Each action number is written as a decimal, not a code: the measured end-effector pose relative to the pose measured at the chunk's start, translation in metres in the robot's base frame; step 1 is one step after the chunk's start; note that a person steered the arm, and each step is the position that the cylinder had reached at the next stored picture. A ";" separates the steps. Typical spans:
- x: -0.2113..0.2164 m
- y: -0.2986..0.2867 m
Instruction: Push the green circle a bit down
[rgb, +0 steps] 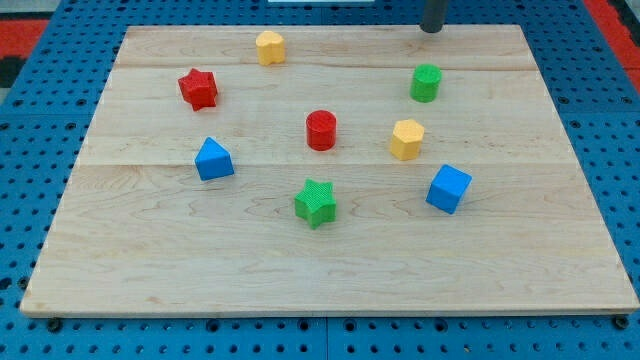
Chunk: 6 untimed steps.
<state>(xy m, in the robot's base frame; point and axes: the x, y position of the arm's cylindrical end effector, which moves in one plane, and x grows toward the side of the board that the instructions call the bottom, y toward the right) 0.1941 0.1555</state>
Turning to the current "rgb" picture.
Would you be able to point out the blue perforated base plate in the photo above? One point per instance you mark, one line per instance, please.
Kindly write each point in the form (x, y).
(49, 107)

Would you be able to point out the red cylinder block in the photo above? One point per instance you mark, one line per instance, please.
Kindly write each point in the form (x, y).
(321, 128)

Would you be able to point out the yellow hexagon block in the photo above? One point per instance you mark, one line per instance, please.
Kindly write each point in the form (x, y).
(407, 137)

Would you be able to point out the yellow heart block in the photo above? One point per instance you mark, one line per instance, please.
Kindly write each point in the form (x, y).
(270, 47)

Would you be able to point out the green star block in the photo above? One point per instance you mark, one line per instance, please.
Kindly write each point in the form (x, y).
(315, 203)

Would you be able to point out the wooden board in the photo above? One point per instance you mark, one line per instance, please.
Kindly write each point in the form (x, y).
(137, 234)

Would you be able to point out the red star block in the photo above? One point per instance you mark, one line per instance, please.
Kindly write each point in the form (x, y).
(199, 89)

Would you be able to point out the blue triangle block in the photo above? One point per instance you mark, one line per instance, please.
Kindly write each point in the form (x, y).
(213, 161)

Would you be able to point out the green cylinder block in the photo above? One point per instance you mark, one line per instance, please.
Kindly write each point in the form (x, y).
(425, 83)

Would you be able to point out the blue cube block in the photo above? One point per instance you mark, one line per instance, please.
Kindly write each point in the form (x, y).
(448, 188)

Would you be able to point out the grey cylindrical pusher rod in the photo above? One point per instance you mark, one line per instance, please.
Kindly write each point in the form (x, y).
(434, 15)

